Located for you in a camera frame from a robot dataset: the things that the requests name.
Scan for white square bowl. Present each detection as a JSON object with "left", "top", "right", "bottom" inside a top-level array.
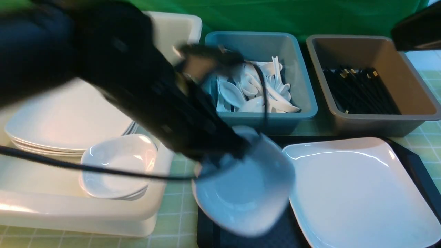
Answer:
[
  {"left": 79, "top": 134, "right": 158, "bottom": 200},
  {"left": 192, "top": 126, "right": 295, "bottom": 237}
]

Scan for large white square rice plate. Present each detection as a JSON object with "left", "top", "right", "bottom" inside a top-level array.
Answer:
[{"left": 283, "top": 137, "right": 441, "bottom": 248}]

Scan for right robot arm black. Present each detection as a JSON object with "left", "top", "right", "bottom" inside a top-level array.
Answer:
[{"left": 391, "top": 1, "right": 441, "bottom": 52}]

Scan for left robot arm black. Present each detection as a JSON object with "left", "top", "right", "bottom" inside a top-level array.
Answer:
[{"left": 0, "top": 0, "right": 249, "bottom": 159}]

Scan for white square plate top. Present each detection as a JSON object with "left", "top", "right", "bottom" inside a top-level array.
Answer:
[{"left": 4, "top": 80, "right": 137, "bottom": 156}]

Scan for pile of white spoons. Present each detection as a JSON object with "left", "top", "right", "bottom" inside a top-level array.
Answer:
[{"left": 211, "top": 56, "right": 301, "bottom": 113}]

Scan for teal plastic spoon bin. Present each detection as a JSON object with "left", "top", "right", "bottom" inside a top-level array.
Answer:
[{"left": 205, "top": 31, "right": 318, "bottom": 135}]

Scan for white square bowl in tub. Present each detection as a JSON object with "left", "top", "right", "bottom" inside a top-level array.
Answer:
[{"left": 79, "top": 134, "right": 158, "bottom": 200}]

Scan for green backdrop cloth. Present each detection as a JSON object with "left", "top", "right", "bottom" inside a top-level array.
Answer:
[{"left": 0, "top": 0, "right": 431, "bottom": 43}]

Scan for bundle of black chopsticks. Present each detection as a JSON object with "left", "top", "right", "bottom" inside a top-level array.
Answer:
[{"left": 322, "top": 66, "right": 401, "bottom": 115}]

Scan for large white plastic tub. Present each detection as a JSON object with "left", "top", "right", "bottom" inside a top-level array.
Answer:
[{"left": 1, "top": 12, "right": 203, "bottom": 237}]

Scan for grey plastic chopstick bin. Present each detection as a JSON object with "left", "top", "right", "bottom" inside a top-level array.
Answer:
[{"left": 306, "top": 35, "right": 440, "bottom": 137}]

